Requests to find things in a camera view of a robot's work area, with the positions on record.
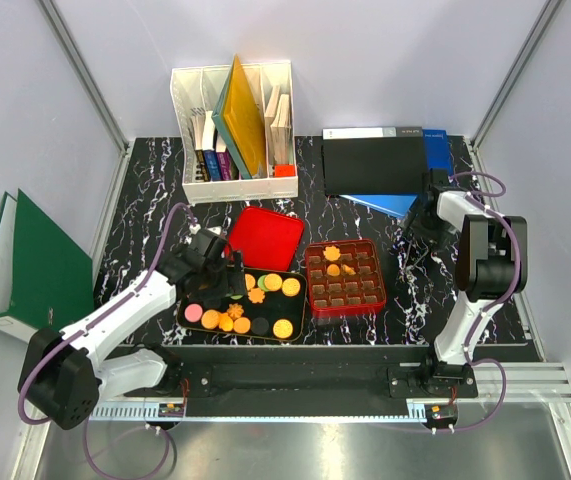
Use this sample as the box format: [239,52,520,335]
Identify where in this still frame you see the red tin lid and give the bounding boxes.
[228,206,304,271]

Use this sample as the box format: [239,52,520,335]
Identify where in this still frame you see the yellow teal book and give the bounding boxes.
[212,55,267,180]

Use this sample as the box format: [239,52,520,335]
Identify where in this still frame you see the corner round biscuit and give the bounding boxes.
[272,319,294,339]

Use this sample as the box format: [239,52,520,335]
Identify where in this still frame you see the small cookie in box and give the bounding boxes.
[341,264,357,276]

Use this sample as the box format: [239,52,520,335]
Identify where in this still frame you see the maple leaf cookie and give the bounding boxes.
[248,287,266,304]

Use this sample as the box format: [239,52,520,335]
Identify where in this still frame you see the orange small box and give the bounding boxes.
[274,164,296,178]

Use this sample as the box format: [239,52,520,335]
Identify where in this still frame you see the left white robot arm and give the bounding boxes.
[18,229,247,430]

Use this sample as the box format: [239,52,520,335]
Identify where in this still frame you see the round biscuit behind green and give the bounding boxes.
[245,274,256,291]

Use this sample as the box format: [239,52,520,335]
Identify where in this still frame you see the lower round biscuit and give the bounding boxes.
[201,310,221,330]

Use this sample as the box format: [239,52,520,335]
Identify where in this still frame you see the round cookie in box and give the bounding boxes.
[327,264,341,277]

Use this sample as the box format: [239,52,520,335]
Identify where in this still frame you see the black cookie tray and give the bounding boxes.
[177,268,307,342]

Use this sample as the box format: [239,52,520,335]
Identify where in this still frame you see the white file organizer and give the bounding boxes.
[170,58,298,205]

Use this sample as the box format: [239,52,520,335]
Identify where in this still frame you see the black folder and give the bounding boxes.
[321,126,428,196]

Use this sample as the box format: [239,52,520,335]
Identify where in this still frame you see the pink sandwich cookie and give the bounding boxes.
[184,304,203,323]

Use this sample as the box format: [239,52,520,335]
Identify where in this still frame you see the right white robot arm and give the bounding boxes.
[402,169,528,397]

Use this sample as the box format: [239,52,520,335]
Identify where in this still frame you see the plain round orange cookie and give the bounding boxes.
[233,317,251,334]

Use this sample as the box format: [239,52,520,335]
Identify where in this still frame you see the far right round biscuit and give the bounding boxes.
[281,278,301,297]

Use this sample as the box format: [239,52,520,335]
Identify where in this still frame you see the light blue folder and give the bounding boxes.
[341,195,417,218]

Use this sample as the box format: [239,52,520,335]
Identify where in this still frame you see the swirl meringue cookie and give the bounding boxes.
[226,303,244,320]

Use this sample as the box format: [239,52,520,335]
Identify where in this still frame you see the small fish cookie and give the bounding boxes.
[218,313,234,332]

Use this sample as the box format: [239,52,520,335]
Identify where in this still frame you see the flower cookie in box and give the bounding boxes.
[323,245,341,262]

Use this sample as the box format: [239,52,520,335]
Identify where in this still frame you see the red tin box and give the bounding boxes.
[304,239,387,319]

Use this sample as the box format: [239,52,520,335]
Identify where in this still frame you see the green ring binder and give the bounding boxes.
[0,191,94,342]

